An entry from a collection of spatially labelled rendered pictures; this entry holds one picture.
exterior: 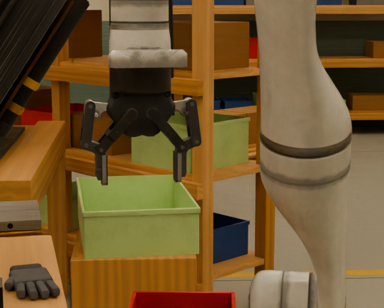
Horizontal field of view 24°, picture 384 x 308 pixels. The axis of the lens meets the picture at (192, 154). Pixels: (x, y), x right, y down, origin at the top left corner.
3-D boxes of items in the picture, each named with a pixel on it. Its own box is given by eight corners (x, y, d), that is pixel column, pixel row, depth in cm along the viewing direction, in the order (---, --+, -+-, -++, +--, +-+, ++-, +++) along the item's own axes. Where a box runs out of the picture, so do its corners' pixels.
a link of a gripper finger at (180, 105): (160, 99, 108) (160, 118, 109) (197, 98, 109) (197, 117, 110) (157, 97, 111) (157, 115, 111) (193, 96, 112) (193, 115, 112)
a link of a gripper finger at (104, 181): (105, 153, 110) (106, 182, 111) (99, 153, 110) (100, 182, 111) (107, 156, 108) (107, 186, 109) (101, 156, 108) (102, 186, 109)
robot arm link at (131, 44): (110, 69, 100) (109, 14, 99) (99, 63, 111) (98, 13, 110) (189, 68, 102) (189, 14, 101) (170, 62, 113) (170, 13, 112)
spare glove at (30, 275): (-3, 276, 201) (-3, 265, 200) (44, 271, 204) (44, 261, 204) (10, 304, 182) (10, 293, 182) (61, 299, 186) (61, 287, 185)
